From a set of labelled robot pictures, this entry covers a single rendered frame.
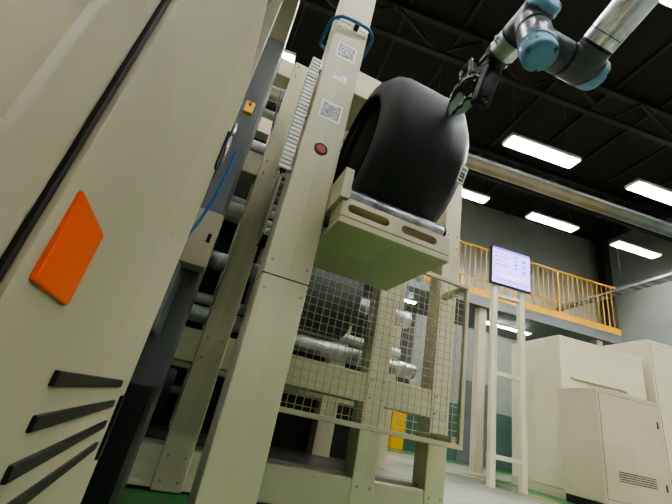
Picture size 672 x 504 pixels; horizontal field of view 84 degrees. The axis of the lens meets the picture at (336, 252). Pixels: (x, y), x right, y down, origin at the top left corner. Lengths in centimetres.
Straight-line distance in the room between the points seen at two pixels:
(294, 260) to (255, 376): 31
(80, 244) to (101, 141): 5
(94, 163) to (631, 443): 571
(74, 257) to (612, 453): 548
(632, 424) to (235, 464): 524
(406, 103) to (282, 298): 67
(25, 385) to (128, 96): 13
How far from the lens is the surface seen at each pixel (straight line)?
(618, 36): 109
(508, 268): 549
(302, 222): 106
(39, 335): 20
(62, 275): 19
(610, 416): 559
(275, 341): 96
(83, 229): 19
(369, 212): 105
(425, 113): 120
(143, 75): 21
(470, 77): 116
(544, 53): 101
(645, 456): 588
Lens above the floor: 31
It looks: 24 degrees up
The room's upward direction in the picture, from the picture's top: 12 degrees clockwise
